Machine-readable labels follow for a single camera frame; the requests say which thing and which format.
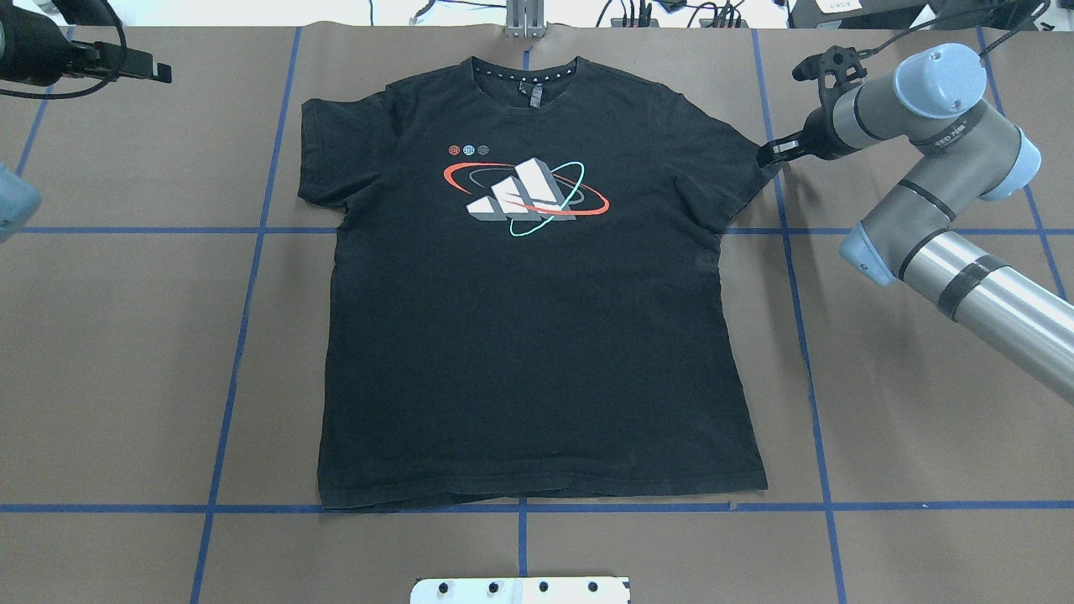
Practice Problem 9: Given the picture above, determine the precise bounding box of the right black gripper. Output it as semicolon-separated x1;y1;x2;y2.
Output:
756;107;840;169

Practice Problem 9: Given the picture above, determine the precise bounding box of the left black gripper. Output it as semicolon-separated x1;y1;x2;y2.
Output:
79;46;173;84

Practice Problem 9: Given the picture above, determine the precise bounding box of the black graphic t-shirt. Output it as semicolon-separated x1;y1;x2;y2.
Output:
297;57;772;510

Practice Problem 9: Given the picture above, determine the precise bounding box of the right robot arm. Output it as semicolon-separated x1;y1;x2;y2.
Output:
757;43;1073;401

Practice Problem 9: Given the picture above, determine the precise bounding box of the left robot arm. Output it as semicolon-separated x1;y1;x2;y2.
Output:
1;1;173;101

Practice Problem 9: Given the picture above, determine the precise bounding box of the white mounting plate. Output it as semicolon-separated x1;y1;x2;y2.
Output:
408;576;632;603

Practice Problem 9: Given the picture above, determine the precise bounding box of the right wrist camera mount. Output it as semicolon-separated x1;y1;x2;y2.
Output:
790;45;869;92

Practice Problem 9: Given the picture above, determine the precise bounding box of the aluminium frame post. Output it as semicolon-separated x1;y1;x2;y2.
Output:
505;0;547;39

